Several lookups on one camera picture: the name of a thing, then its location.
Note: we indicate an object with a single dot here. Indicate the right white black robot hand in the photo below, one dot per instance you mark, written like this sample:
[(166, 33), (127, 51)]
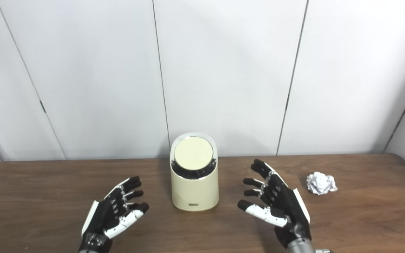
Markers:
[(290, 207)]

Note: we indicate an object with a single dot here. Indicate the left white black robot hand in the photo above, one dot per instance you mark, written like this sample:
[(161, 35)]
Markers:
[(100, 214)]

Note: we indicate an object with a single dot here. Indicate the white paper ball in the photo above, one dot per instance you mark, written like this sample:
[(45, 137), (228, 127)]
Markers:
[(321, 183)]

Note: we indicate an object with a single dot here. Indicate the round cream bin lid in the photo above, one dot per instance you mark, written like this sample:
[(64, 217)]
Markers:
[(193, 153)]

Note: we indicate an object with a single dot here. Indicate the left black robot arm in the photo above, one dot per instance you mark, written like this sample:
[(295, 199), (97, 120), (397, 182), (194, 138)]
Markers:
[(90, 249)]

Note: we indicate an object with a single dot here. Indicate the cream-colored desktop trash bin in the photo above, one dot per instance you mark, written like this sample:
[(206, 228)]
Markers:
[(194, 193)]

